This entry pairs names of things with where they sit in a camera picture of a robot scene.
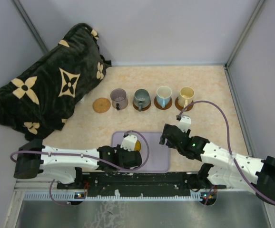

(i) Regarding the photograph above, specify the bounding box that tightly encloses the lavender plastic tray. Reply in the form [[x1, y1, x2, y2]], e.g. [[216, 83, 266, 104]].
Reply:
[[111, 131, 170, 173]]

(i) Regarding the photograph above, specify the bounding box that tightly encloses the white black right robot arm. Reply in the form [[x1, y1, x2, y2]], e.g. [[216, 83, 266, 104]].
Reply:
[[160, 124, 275, 205]]

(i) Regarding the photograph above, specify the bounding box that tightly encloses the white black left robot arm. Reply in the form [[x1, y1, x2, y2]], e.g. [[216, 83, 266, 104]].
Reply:
[[10, 139, 142, 189]]

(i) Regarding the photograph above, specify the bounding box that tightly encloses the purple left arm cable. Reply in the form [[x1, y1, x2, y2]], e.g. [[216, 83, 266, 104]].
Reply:
[[10, 130, 150, 207]]

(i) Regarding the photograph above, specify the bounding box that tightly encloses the yellow mug black handle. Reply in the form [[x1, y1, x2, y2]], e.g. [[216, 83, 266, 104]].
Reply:
[[134, 140, 142, 151]]

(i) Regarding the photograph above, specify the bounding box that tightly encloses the black floral plush blanket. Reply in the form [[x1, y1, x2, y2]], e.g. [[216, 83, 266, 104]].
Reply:
[[0, 23, 111, 141]]

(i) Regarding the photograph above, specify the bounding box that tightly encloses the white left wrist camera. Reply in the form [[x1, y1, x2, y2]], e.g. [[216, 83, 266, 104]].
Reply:
[[120, 134, 138, 151]]

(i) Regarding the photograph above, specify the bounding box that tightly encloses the dark brown coaster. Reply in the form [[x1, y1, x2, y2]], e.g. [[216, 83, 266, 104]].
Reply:
[[154, 96, 173, 110], [175, 97, 194, 112], [132, 101, 151, 112]]

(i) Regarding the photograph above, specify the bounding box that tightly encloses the grey mug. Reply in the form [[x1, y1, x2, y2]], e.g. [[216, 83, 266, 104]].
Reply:
[[133, 89, 151, 112]]

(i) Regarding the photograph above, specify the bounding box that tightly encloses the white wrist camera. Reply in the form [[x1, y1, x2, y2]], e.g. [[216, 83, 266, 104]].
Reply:
[[120, 134, 138, 151], [177, 115, 192, 133]]

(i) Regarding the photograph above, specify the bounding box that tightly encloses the purple mug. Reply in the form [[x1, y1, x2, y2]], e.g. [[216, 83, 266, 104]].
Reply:
[[110, 88, 128, 111]]

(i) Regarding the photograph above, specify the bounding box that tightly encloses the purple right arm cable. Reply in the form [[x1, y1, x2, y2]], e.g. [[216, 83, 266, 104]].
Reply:
[[175, 100, 275, 206]]

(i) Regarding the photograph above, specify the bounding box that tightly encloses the cream mug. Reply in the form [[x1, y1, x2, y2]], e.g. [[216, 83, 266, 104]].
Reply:
[[177, 86, 195, 109]]

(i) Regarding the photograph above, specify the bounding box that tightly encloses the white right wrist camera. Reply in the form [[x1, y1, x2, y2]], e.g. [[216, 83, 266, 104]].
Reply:
[[177, 115, 192, 133]]

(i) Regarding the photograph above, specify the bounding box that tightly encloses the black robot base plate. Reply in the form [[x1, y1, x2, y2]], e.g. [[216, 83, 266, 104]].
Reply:
[[57, 172, 213, 197]]

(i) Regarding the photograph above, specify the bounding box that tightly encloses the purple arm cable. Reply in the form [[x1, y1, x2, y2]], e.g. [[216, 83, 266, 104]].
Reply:
[[175, 100, 275, 206], [10, 130, 150, 207]]

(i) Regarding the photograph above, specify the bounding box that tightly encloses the light wooden coaster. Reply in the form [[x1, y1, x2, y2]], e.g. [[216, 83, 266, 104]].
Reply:
[[92, 97, 111, 114]]

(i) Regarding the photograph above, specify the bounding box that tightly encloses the white mug blue handle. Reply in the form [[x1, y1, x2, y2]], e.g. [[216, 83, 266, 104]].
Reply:
[[156, 86, 172, 108]]

